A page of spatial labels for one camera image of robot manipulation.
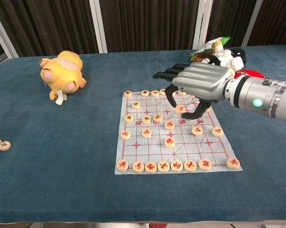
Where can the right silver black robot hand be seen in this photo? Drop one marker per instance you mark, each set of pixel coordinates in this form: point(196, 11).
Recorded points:
point(202, 79)

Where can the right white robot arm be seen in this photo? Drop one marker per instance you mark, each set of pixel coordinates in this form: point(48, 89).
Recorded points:
point(263, 95)

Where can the Chinese chess board sheet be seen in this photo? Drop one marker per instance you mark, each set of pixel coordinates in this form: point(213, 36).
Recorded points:
point(157, 152)

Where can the green snack bag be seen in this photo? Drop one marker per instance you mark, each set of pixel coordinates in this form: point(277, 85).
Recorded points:
point(209, 48)

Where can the black white plush doll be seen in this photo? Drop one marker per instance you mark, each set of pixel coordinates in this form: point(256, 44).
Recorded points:
point(236, 61)

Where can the red round disc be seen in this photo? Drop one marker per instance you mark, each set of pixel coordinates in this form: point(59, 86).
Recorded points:
point(249, 72)

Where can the dark ribbed partition panel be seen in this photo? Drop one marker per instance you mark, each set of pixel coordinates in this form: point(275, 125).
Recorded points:
point(275, 21)
point(150, 23)
point(50, 23)
point(228, 19)

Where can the yellow plush toy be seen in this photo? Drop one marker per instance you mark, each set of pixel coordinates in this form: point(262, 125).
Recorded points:
point(62, 71)

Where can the blue felt table cover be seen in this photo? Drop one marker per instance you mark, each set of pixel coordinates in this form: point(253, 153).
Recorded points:
point(62, 178)

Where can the white partition frame post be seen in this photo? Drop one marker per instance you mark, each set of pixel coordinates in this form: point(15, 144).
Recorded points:
point(97, 26)
point(250, 23)
point(4, 35)
point(202, 23)

